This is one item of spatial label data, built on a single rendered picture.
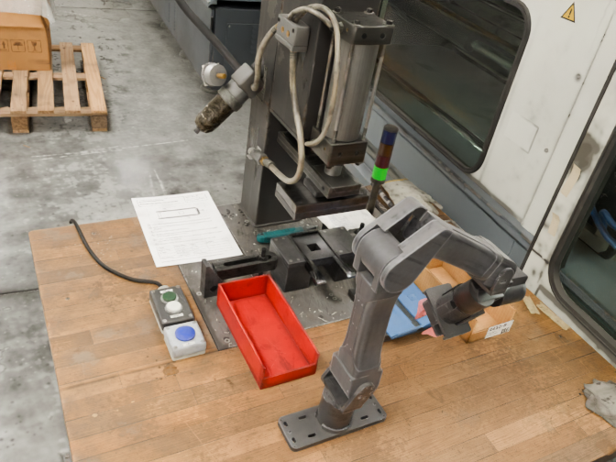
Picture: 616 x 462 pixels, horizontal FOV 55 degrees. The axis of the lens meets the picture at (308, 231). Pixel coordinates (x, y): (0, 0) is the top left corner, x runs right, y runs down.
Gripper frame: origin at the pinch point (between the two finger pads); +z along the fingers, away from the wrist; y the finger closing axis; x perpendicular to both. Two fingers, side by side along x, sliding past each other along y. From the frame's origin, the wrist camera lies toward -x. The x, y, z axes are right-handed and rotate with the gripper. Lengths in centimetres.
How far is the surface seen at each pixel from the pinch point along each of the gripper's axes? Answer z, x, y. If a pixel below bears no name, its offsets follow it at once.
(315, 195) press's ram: 0.5, 12.3, 32.6
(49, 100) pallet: 224, 22, 227
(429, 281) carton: 10.2, -14.8, 10.3
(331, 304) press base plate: 17.5, 8.4, 12.6
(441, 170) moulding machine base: 30, -55, 48
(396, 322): 9.3, -0.8, 3.3
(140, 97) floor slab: 248, -43, 243
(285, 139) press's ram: 7, 10, 51
